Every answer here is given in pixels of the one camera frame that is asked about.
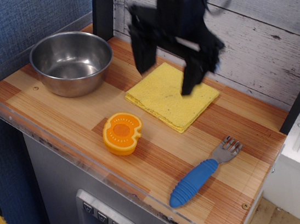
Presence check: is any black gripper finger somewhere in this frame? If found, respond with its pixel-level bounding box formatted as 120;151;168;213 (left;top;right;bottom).
129;25;157;74
182;53;211;96

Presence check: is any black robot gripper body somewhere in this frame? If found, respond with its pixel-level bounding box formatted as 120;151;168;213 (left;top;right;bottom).
129;0;224;72

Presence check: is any orange toy fruit half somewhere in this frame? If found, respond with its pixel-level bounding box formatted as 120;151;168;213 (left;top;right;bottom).
103;112;143;156

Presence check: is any blue handled metal fork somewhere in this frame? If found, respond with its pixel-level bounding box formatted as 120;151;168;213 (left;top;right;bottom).
169;136;243;208

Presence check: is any yellow folded napkin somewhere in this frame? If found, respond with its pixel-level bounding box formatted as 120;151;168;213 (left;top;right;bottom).
125;62;219;133

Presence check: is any stainless steel bowl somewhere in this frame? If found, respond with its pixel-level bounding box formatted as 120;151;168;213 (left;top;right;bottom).
29;31;113;97

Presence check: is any clear acrylic table guard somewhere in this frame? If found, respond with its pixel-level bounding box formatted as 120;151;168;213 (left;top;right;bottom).
0;0;300;224

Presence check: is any grey dispenser button panel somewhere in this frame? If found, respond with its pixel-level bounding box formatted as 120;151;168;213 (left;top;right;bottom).
76;189;135;224

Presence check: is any black left vertical post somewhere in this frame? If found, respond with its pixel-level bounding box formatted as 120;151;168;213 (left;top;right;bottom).
92;0;114;41

